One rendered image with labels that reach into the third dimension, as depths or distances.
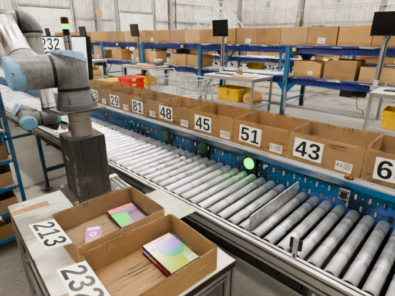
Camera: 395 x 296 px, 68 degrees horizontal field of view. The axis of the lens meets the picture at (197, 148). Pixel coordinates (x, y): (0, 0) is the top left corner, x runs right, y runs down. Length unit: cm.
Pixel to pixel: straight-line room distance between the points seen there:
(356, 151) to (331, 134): 37
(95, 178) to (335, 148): 124
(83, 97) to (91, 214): 55
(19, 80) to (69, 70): 20
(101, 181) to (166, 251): 65
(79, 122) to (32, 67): 31
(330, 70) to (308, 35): 90
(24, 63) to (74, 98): 24
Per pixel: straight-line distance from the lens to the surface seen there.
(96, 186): 165
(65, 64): 150
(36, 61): 148
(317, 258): 128
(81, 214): 144
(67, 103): 152
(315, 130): 198
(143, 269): 115
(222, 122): 198
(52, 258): 132
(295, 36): 670
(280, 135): 175
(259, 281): 221
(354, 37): 629
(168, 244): 119
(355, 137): 191
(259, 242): 130
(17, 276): 252
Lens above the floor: 154
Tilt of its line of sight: 21 degrees down
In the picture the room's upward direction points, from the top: straight up
